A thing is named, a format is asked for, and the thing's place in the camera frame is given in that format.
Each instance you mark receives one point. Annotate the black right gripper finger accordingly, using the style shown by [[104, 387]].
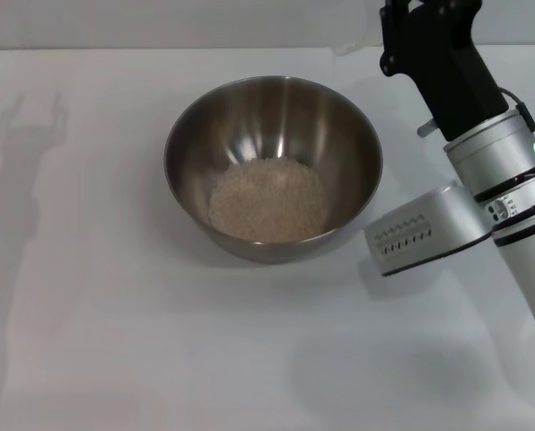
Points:
[[395, 27]]

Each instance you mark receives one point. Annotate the stainless steel mixing bowl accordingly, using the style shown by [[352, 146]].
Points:
[[272, 121]]

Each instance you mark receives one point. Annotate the white rice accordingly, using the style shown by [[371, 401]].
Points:
[[269, 202]]

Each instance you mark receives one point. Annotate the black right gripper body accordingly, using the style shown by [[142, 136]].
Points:
[[456, 76]]

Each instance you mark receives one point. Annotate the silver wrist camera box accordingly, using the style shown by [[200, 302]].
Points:
[[424, 229]]

